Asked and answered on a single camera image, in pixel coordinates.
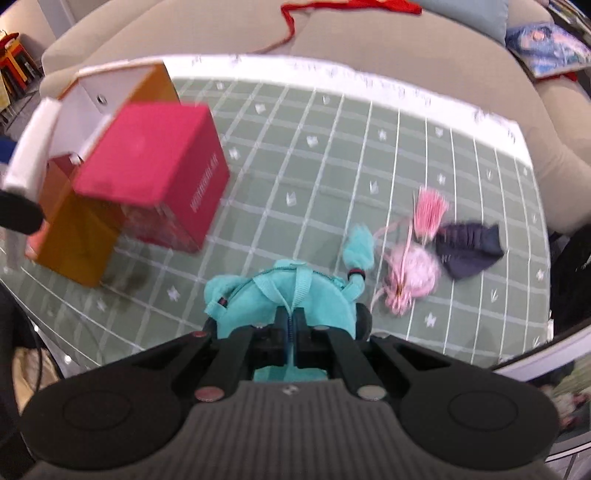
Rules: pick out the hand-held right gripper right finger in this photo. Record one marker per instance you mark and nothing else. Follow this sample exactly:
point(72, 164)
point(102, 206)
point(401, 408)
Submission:
point(301, 334)

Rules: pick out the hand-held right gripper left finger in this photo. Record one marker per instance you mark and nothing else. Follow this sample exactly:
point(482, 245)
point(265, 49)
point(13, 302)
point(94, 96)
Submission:
point(281, 332)

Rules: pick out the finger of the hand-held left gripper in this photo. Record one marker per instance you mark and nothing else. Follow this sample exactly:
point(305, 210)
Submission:
point(18, 213)

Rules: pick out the teal plush bag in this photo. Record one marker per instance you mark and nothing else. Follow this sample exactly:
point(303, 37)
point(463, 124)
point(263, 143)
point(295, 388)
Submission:
point(258, 295)

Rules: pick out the orange cardboard box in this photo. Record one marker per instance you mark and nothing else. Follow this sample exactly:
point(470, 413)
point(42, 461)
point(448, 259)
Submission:
point(78, 240)

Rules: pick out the red stool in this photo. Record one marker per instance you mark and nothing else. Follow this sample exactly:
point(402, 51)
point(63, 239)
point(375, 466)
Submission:
point(11, 60)

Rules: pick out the green grid tablecloth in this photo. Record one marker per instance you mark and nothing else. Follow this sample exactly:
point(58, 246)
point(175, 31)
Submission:
point(323, 161)

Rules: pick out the pink tassel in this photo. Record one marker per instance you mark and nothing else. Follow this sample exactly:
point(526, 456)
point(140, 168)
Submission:
point(430, 210)

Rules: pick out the dark navy cloth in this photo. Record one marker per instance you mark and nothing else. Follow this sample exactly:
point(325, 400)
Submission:
point(468, 251)

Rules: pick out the black chair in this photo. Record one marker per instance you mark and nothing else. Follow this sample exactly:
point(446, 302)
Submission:
point(572, 277)

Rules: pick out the beige sofa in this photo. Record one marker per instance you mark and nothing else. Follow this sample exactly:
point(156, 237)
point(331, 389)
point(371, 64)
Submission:
point(369, 46)

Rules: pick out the red ribbon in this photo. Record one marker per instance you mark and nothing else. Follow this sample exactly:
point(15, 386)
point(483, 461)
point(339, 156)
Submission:
point(351, 4)

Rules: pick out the light blue cushion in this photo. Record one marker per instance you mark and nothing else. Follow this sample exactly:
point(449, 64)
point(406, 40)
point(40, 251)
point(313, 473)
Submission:
point(466, 16)

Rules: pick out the blue printed cushion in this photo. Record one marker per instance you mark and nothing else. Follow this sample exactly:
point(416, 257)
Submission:
point(549, 48)

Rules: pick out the cluttered shelf with books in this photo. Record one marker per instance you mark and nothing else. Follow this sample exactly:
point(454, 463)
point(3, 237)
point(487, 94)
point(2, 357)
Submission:
point(572, 11)

